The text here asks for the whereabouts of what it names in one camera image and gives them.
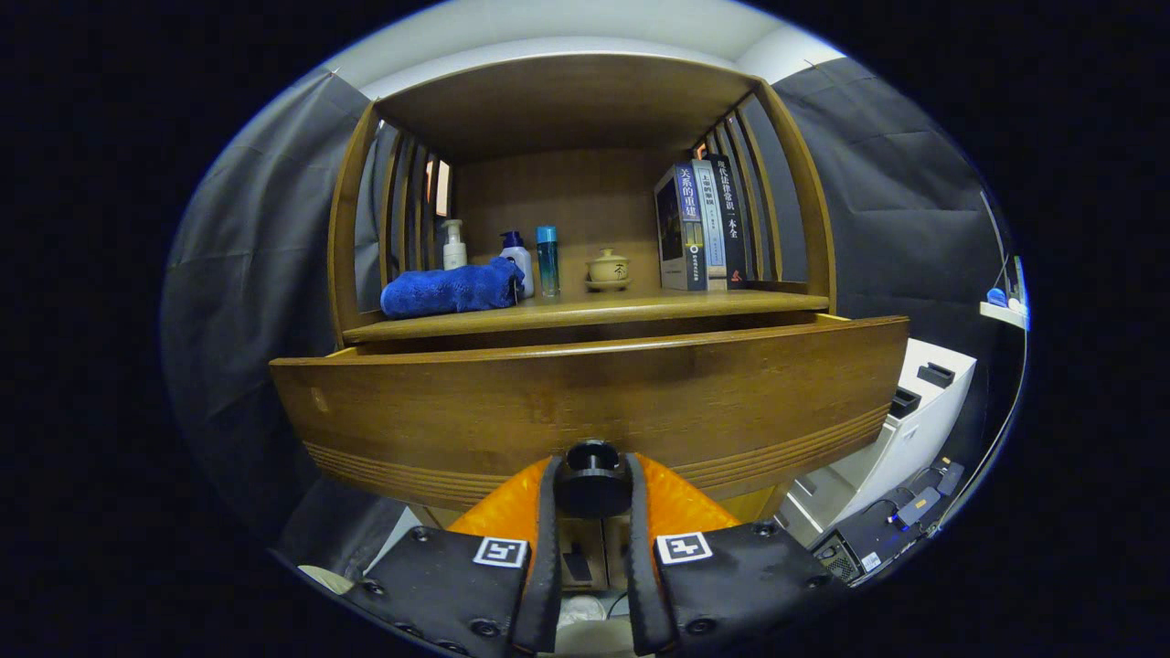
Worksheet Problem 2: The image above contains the white side desk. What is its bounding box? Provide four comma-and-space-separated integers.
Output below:
980, 256, 1029, 330

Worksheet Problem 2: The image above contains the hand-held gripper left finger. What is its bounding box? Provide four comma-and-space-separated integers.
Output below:
346, 455, 563, 657

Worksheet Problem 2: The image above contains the black spine book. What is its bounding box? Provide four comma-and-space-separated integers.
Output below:
706, 153, 752, 290

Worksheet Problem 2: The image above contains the blue towel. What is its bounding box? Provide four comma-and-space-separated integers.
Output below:
380, 257, 527, 319

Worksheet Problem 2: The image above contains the teal slim bottle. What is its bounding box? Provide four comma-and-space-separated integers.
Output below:
536, 226, 560, 299

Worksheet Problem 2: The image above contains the beige lidded teacup with saucer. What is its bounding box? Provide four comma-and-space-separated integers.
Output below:
586, 248, 632, 292

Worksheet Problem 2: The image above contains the black backdrop cloth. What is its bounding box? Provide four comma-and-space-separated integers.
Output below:
163, 57, 1006, 549

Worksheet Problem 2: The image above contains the wooden countertop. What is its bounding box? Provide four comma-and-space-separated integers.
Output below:
343, 274, 831, 345

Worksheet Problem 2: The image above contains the white storage box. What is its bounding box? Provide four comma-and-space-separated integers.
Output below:
775, 338, 977, 547

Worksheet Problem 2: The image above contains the brown wooden cabinet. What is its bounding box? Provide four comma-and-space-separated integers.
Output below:
327, 52, 837, 593

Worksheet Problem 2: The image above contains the blue spine book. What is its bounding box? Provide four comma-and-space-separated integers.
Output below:
654, 163, 709, 292

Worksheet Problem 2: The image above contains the white bottle blue cap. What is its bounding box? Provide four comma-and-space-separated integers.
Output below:
499, 230, 535, 299

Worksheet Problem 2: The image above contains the pale grey spine book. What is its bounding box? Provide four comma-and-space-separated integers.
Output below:
692, 159, 729, 292

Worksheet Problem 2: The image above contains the brown wooden drawer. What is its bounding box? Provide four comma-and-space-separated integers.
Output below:
270, 313, 910, 522

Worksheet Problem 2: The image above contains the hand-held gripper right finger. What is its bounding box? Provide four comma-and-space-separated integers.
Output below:
624, 452, 846, 657

